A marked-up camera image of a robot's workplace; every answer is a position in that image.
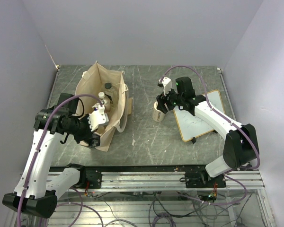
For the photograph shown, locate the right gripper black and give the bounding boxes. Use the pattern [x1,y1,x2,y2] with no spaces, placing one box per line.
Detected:
[157,85,184,114]

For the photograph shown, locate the beige round lotion bottle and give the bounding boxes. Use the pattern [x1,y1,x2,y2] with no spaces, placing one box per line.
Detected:
[152,102,165,122]

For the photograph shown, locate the chrome bottle white cap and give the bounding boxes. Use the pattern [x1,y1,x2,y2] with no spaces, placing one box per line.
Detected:
[98,92,111,112]

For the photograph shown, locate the beige squeeze tube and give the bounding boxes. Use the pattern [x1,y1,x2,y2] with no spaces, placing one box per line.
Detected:
[127,97,133,115]

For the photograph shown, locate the cream canvas tote bag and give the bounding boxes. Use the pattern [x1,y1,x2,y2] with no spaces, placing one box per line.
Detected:
[75,62,131,152]

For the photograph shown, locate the clear square bottle black cap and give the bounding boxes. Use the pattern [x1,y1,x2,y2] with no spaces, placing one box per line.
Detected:
[104,82,115,96]

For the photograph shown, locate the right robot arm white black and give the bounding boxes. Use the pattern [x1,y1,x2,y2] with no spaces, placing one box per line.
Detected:
[156,77,259,187]

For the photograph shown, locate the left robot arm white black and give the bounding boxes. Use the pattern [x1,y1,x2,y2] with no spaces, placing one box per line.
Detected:
[2,94,107,223]

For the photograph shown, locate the yellow-framed whiteboard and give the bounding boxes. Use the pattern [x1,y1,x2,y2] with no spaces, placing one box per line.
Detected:
[173,89,225,142]

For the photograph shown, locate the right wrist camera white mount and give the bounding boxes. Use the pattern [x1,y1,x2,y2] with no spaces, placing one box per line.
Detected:
[158,77,172,96]

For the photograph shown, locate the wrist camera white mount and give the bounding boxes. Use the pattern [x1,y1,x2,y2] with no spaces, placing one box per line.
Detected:
[88,105,109,132]
[158,77,172,96]

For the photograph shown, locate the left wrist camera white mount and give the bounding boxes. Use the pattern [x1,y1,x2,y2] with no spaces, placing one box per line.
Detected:
[88,105,109,132]

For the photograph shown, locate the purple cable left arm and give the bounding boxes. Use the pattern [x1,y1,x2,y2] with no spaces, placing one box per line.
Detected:
[16,94,105,227]

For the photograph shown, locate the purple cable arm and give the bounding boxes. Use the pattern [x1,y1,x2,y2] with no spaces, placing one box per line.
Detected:
[159,65,261,206]
[16,94,105,227]

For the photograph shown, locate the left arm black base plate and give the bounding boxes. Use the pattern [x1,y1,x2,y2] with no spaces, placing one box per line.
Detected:
[80,172,102,189]

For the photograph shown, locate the aluminium rail frame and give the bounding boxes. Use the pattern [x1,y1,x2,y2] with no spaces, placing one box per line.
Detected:
[16,170,266,192]

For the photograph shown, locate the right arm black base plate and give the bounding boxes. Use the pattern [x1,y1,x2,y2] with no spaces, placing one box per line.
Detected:
[181,165,226,188]

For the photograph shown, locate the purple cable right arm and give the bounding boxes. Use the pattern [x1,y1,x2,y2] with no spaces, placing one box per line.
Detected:
[159,65,261,206]

